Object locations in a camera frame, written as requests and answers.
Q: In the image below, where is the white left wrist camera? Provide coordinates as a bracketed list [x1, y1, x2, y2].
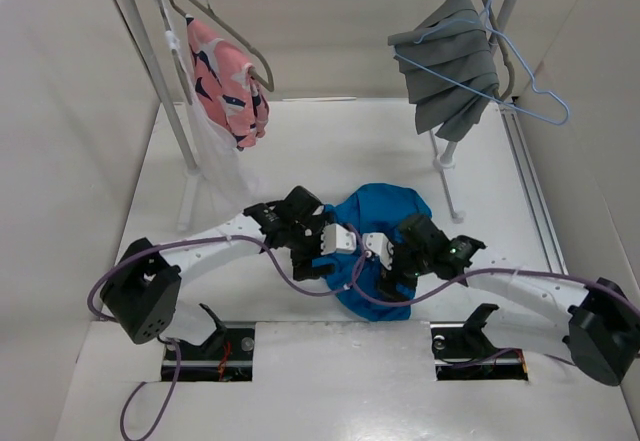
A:
[320, 223, 357, 256]

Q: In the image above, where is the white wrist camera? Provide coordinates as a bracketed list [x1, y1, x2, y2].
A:
[363, 232, 394, 270]
[320, 223, 357, 256]

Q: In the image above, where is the pink patterned garment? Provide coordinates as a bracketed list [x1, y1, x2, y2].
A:
[186, 15, 270, 150]

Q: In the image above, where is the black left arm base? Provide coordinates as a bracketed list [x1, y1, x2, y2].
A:
[160, 303, 255, 382]

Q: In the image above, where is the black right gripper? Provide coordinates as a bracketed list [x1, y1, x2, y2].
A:
[374, 238, 432, 307]

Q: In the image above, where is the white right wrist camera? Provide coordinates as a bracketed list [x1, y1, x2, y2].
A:
[363, 232, 394, 270]

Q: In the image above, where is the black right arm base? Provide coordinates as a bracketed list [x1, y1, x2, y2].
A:
[430, 303, 528, 381]

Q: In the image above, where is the grey hanger under grey garment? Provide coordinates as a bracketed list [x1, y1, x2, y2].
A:
[481, 0, 515, 101]

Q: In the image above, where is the blue t shirt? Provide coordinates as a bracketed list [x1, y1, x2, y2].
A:
[312, 183, 432, 322]

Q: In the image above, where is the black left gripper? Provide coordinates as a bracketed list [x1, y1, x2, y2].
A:
[286, 214, 334, 279]

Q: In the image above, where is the white hanging garment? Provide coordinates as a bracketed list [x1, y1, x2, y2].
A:
[160, 0, 256, 212]

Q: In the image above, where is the grey hanging garment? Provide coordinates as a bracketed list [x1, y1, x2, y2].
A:
[387, 0, 499, 142]

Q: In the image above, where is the light blue wire hanger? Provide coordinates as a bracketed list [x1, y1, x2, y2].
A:
[393, 0, 571, 127]

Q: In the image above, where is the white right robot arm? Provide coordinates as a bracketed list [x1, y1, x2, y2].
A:
[364, 214, 639, 386]

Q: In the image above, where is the aluminium rail right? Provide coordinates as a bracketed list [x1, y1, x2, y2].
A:
[499, 107, 568, 274]

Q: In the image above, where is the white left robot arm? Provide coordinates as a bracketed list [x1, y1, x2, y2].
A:
[100, 186, 335, 358]

